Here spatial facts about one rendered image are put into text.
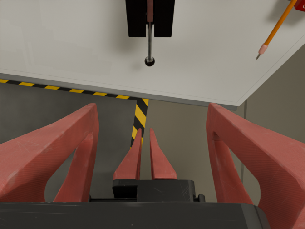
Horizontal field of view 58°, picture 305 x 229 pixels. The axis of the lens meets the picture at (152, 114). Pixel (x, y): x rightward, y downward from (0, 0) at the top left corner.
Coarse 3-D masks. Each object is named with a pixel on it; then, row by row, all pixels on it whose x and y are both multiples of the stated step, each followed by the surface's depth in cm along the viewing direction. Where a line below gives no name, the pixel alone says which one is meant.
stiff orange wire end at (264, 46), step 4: (292, 0) 22; (296, 0) 22; (292, 4) 22; (288, 8) 22; (284, 12) 23; (288, 12) 23; (284, 16) 23; (280, 20) 23; (276, 24) 24; (280, 24) 24; (276, 28) 24; (272, 32) 25; (268, 36) 25; (272, 36) 25; (268, 40) 25; (264, 44) 26; (268, 44) 26; (260, 48) 27; (264, 48) 26; (260, 52) 27
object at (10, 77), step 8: (16, 80) 47; (24, 80) 47; (32, 80) 48; (40, 80) 48; (48, 80) 48; (72, 88) 49; (80, 88) 49; (88, 88) 50; (96, 88) 50; (104, 88) 50; (136, 96) 52; (144, 96) 52; (152, 96) 52; (160, 96) 53; (168, 96) 53; (192, 104) 54; (200, 104) 55; (208, 104) 55; (224, 104) 56
